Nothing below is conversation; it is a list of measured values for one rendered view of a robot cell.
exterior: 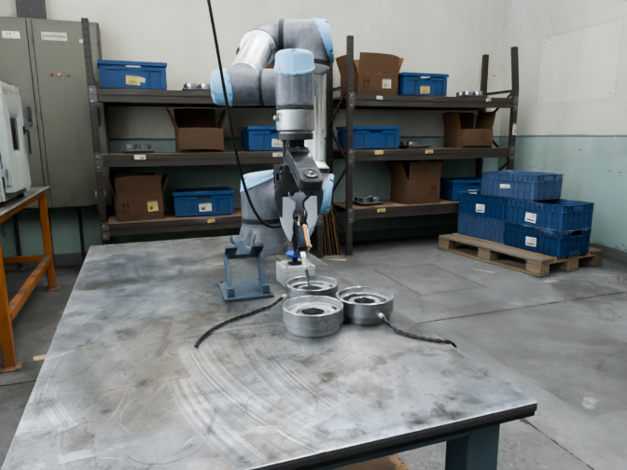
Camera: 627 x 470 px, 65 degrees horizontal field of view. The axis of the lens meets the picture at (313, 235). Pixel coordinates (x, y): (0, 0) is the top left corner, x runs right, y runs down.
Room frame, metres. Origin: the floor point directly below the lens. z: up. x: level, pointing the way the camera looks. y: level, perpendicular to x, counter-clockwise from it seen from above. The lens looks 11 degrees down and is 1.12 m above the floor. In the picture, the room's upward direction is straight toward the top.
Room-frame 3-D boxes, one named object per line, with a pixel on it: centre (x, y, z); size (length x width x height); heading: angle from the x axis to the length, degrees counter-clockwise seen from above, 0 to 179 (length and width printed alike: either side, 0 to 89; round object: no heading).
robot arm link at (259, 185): (1.42, 0.14, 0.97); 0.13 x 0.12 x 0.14; 88
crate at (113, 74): (4.25, 1.48, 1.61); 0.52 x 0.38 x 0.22; 113
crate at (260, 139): (4.65, 0.38, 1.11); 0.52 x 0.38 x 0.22; 110
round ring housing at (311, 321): (0.81, 0.00, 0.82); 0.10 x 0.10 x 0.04
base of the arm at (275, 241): (1.42, 0.15, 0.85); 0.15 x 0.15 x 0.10
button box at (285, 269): (1.08, 0.04, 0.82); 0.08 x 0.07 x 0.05; 20
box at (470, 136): (5.35, -1.64, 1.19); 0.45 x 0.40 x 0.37; 105
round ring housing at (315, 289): (0.94, 0.00, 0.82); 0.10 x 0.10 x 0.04
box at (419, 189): (5.15, -1.05, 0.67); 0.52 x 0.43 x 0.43; 110
